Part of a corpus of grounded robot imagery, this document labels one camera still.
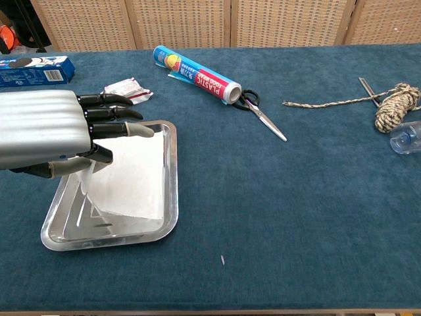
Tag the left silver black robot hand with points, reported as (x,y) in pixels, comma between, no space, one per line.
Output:
(39,128)

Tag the white paper sheet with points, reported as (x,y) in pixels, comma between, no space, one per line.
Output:
(131,177)

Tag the silver metal tray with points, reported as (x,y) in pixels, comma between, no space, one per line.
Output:
(108,242)

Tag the blue cookie box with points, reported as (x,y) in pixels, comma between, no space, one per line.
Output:
(33,74)

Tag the orange black object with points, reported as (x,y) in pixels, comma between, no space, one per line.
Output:
(6,36)

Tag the white red snack packet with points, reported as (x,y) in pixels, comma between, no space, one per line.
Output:
(128,87)

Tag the blue plastic wrap roll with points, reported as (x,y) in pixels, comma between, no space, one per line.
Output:
(197,75)

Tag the wicker folding screen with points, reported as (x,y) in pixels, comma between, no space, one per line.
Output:
(181,23)

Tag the blue carpet table cover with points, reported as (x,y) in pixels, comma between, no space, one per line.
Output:
(296,197)

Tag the thin silver metal strip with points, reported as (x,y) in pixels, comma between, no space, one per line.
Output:
(365,85)

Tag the clear plastic water bottle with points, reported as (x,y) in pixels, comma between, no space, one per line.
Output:
(408,140)

